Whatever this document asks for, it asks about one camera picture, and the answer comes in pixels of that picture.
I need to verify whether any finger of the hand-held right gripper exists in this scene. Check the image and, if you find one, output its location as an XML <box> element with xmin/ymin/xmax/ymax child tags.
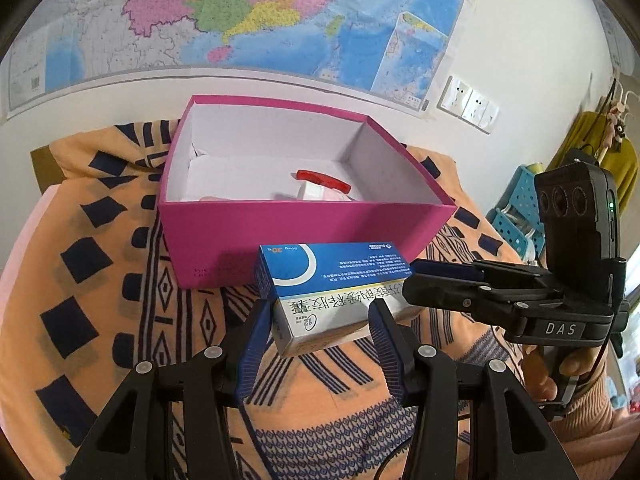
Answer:
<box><xmin>401</xmin><ymin>275</ymin><xmax>531</xmax><ymax>323</ymax></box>
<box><xmin>410</xmin><ymin>257</ymin><xmax>551</xmax><ymax>281</ymax></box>

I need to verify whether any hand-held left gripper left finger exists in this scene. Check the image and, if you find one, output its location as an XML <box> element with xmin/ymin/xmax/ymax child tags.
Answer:
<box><xmin>75</xmin><ymin>297</ymin><xmax>273</xmax><ymax>480</ymax></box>

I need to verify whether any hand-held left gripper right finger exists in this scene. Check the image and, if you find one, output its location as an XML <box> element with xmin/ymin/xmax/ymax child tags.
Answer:
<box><xmin>367</xmin><ymin>305</ymin><xmax>563</xmax><ymax>480</ymax></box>

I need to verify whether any blue and white medicine box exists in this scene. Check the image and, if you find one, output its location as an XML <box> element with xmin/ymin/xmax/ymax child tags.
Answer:
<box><xmin>254</xmin><ymin>241</ymin><xmax>418</xmax><ymax>359</ymax></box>

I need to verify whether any pink cardboard box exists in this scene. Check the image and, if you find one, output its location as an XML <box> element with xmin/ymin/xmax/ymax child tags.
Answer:
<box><xmin>156</xmin><ymin>94</ymin><xmax>458</xmax><ymax>291</ymax></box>

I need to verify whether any person's right hand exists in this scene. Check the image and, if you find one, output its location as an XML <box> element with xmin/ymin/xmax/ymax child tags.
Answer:
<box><xmin>525</xmin><ymin>342</ymin><xmax>608</xmax><ymax>403</ymax></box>

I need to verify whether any blue plastic rack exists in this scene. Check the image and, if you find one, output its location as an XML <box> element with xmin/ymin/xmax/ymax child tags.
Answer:
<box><xmin>486</xmin><ymin>165</ymin><xmax>548</xmax><ymax>266</ymax></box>

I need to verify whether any black handbag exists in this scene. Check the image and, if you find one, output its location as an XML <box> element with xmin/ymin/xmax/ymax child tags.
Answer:
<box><xmin>566</xmin><ymin>144</ymin><xmax>601</xmax><ymax>167</ymax></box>

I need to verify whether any yellow hanging garment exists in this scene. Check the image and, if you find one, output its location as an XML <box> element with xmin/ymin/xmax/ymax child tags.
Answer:
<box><xmin>547</xmin><ymin>110</ymin><xmax>640</xmax><ymax>201</ymax></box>

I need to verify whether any orange patterned blanket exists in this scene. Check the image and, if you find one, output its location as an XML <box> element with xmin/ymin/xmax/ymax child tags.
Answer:
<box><xmin>0</xmin><ymin>120</ymin><xmax>566</xmax><ymax>480</ymax></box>

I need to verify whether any pink mattress pad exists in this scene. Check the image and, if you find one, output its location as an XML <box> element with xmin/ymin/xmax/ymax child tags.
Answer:
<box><xmin>0</xmin><ymin>185</ymin><xmax>58</xmax><ymax>291</ymax></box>

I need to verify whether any brown wooden board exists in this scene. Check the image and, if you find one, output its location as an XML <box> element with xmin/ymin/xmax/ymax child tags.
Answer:
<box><xmin>30</xmin><ymin>146</ymin><xmax>66</xmax><ymax>191</ymax></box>

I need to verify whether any white wall socket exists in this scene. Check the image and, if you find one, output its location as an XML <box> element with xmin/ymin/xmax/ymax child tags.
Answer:
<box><xmin>480</xmin><ymin>100</ymin><xmax>500</xmax><ymax>135</ymax></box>
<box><xmin>437</xmin><ymin>76</ymin><xmax>471</xmax><ymax>116</ymax></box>
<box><xmin>462</xmin><ymin>89</ymin><xmax>488</xmax><ymax>126</ymax></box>

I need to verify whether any colourful wall map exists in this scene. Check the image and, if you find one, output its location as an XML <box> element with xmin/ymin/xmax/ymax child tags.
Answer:
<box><xmin>0</xmin><ymin>0</ymin><xmax>481</xmax><ymax>121</ymax></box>

